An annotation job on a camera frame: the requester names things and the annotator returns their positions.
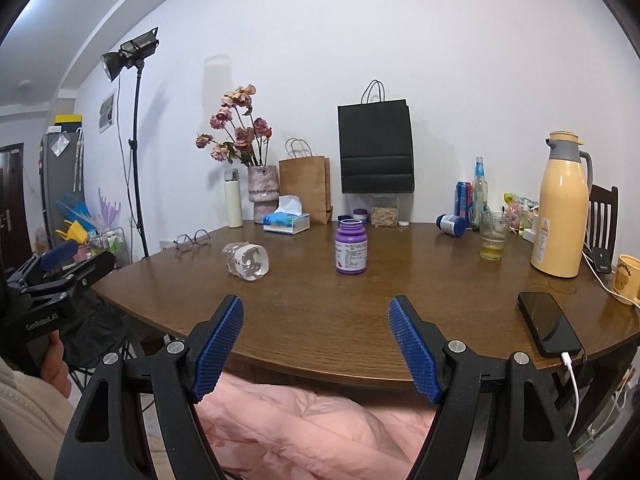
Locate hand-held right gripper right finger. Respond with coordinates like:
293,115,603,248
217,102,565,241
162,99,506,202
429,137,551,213
388,295,582,480

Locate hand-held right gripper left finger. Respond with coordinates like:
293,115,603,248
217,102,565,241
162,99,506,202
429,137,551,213
54,294,246,480

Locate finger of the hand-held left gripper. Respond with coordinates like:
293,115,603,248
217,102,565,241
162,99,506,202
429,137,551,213
20,250,117,307
5,239,81,288

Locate clear glass cup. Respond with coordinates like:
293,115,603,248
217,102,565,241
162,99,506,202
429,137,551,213
220,242,271,282

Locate person's left forearm beige sleeve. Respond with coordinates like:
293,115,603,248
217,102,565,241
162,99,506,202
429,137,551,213
0,356,77,480

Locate person's left hand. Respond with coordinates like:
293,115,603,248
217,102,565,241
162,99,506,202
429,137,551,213
42,332,72,397

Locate metal storage rack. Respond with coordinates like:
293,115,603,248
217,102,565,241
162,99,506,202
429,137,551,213
85,227,128,271

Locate black stool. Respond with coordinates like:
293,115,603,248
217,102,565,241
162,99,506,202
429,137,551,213
62,287,146,411

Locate purple plastic hanger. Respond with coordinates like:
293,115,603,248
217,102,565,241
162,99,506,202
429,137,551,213
96,187,123,233

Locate dark wooden door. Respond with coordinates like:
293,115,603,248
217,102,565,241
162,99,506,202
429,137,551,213
0,142,26,271

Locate grey refrigerator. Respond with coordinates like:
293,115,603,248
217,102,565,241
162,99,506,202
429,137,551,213
39,127,86,251

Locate black eyeglasses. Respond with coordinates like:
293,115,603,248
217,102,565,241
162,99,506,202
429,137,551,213
173,229,213,253

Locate black light stand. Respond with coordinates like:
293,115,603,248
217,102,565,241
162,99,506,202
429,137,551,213
127,60,151,259

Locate purple plastic bottle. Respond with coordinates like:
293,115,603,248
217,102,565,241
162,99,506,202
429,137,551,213
334,219,370,275

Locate pink quilted pants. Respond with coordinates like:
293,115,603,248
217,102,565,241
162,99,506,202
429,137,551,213
140,372,441,480

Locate blue pill bottle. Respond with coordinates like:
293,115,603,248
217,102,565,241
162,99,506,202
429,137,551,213
435,213,469,237

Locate black smartphone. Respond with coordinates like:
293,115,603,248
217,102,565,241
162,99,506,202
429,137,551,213
517,291,583,359

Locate glass with yellow liquid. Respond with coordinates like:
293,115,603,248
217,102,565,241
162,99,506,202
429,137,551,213
479,210,512,261

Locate blue tissue box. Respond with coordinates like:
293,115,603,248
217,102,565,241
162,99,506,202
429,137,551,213
262,195,311,235

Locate clear container of grain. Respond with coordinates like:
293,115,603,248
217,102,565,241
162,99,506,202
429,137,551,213
369,193,400,227

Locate white thermos bottle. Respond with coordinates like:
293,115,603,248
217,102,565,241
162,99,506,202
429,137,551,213
224,169,244,229

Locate blue drink can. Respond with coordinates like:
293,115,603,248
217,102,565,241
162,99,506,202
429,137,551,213
454,181,474,218

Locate pink ceramic vase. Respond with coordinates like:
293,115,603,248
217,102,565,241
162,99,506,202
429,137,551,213
247,165,280,224

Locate clear glass bottle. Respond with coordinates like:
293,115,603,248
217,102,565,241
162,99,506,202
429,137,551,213
471,156,489,230

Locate colourful snack packets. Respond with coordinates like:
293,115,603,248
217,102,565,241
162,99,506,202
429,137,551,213
502,192,541,233

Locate brown paper bag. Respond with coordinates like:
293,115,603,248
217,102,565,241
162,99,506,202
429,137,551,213
278,138,334,225

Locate yellow thermos jug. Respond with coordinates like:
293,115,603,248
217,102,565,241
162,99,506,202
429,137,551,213
530,131,595,279

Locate black paper bag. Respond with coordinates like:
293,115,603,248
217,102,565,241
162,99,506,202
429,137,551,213
337,80,416,194

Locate dried pink flowers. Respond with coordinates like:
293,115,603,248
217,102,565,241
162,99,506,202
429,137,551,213
195,84,274,168

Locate black studio light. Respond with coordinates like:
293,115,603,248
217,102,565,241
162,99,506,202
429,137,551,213
101,27,161,82

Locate dark wooden chair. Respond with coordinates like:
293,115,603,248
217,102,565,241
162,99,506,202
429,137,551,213
584,184,620,275

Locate yellow cartoon mug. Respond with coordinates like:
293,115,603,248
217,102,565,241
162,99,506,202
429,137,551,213
611,254,640,307

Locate wall poster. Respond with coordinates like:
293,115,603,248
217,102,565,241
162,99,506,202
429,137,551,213
97,91,118,134

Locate white charging cable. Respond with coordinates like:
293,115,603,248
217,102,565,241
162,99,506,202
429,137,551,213
560,250,640,438

